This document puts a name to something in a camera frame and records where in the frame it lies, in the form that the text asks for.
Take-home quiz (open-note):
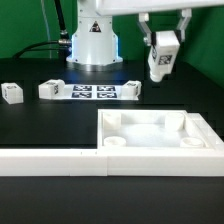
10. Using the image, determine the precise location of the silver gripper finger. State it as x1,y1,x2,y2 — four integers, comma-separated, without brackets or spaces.
176,9,192,43
138,13,156,46

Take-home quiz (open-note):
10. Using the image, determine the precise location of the white L-shaped obstacle fence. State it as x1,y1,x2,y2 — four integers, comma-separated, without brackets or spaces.
0,112,224,178

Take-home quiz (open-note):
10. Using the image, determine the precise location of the paper sheet with markers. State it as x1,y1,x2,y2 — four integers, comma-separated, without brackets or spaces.
53,83,140,101

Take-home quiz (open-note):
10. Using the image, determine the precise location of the white square table top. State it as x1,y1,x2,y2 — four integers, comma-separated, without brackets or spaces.
97,109,224,150

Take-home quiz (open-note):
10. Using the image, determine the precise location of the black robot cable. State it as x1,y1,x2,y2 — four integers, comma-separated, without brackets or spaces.
11,0,72,61

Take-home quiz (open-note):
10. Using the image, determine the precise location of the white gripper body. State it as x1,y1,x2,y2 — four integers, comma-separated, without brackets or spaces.
95,0,224,16

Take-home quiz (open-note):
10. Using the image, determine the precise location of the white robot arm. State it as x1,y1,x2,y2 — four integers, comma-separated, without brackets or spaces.
67,0,224,77

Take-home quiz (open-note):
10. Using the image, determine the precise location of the thin grey cable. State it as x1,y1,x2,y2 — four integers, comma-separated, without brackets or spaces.
40,0,53,60

